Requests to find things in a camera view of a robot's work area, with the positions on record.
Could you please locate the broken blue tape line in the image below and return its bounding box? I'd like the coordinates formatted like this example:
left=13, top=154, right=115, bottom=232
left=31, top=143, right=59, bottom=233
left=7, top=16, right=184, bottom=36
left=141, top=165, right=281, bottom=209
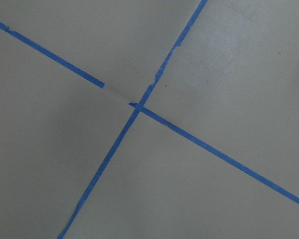
left=0, top=16, right=299, bottom=210

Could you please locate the torn blue tape line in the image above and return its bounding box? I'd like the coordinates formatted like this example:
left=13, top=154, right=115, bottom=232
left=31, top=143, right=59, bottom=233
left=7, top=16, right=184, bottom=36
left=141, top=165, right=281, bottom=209
left=57, top=0, right=207, bottom=239

